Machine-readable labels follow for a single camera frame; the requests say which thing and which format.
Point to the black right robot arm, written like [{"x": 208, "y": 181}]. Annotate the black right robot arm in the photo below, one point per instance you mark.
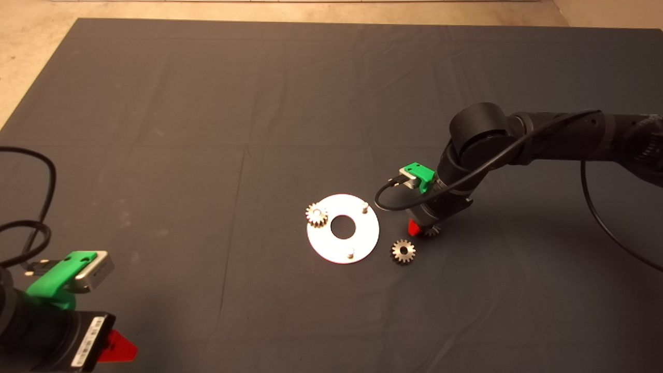
[{"x": 481, "y": 129}]

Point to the dark grey table cloth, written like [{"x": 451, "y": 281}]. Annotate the dark grey table cloth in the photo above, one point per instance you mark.
[{"x": 259, "y": 77}]

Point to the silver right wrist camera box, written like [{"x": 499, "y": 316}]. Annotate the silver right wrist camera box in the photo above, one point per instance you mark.
[{"x": 410, "y": 178}]

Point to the green right camera mount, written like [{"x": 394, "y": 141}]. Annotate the green right camera mount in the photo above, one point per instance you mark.
[{"x": 422, "y": 173}]

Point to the small steel planetary gear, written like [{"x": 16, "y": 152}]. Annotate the small steel planetary gear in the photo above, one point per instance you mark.
[
  {"x": 432, "y": 232},
  {"x": 322, "y": 221},
  {"x": 397, "y": 253}
]

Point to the round metal carrier plate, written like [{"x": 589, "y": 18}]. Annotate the round metal carrier plate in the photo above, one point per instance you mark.
[{"x": 365, "y": 235}]

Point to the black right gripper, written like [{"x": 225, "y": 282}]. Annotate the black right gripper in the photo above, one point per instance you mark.
[{"x": 440, "y": 210}]

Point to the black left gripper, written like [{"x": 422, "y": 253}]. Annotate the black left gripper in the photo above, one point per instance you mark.
[{"x": 67, "y": 336}]

